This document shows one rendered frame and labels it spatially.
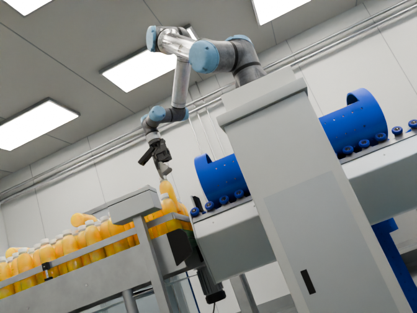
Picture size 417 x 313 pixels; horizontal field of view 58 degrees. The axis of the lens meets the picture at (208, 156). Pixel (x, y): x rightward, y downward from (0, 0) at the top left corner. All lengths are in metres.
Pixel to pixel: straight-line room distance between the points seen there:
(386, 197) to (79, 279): 1.38
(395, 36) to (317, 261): 4.88
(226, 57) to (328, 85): 4.15
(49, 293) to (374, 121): 1.64
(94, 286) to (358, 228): 1.14
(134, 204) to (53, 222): 4.94
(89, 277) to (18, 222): 5.19
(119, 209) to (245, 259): 0.60
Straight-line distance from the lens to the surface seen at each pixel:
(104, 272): 1.79
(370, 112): 1.81
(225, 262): 1.75
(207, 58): 1.38
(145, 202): 1.60
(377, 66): 5.64
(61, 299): 1.90
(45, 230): 6.60
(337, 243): 1.21
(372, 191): 1.75
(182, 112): 1.97
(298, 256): 1.21
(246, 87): 1.36
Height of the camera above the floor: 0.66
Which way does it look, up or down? 17 degrees up
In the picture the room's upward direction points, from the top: 21 degrees counter-clockwise
